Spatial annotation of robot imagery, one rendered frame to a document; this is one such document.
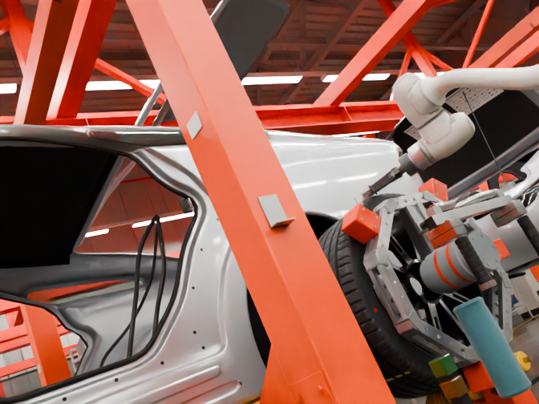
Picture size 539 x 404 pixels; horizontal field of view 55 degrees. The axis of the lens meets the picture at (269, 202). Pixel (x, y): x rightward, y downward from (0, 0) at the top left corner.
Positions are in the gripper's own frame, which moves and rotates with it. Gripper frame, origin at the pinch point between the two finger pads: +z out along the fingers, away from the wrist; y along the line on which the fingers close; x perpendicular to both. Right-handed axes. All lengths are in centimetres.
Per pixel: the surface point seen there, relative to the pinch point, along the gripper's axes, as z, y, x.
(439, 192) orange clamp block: -19.2, 13.5, -12.9
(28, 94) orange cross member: 126, 26, 151
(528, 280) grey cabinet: 53, 792, -199
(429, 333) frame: 0, -28, -45
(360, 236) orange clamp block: 2.7, -21.8, -11.6
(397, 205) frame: -9.2, -8.7, -9.4
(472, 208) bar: -27.7, -13.4, -22.6
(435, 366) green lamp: -6, -57, -46
